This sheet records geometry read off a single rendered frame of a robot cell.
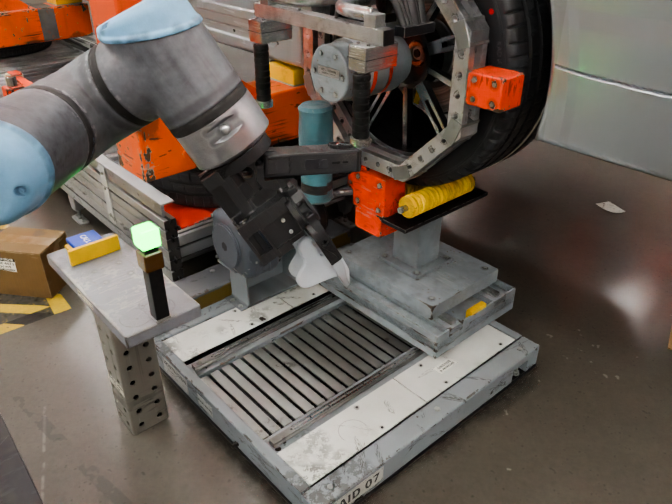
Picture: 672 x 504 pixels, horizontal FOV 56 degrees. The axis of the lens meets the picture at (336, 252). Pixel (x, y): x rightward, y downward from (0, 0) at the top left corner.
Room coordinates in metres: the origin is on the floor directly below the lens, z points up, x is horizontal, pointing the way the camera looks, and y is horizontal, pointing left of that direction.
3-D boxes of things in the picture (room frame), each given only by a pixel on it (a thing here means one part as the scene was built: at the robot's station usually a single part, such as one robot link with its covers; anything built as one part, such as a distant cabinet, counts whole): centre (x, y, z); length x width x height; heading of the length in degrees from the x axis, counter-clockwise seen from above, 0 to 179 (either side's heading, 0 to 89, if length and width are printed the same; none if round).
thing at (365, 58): (1.26, -0.07, 0.93); 0.09 x 0.05 x 0.05; 131
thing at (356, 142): (1.24, -0.05, 0.83); 0.04 x 0.04 x 0.16
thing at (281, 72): (1.99, 0.12, 0.71); 0.14 x 0.14 x 0.05; 41
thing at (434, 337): (1.63, -0.24, 0.13); 0.50 x 0.36 x 0.10; 41
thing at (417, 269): (1.63, -0.24, 0.32); 0.40 x 0.30 x 0.28; 41
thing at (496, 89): (1.29, -0.33, 0.85); 0.09 x 0.08 x 0.07; 41
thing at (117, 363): (1.21, 0.51, 0.21); 0.10 x 0.10 x 0.42; 41
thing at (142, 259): (1.04, 0.36, 0.59); 0.04 x 0.04 x 0.04; 41
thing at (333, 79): (1.47, -0.06, 0.85); 0.21 x 0.14 x 0.14; 131
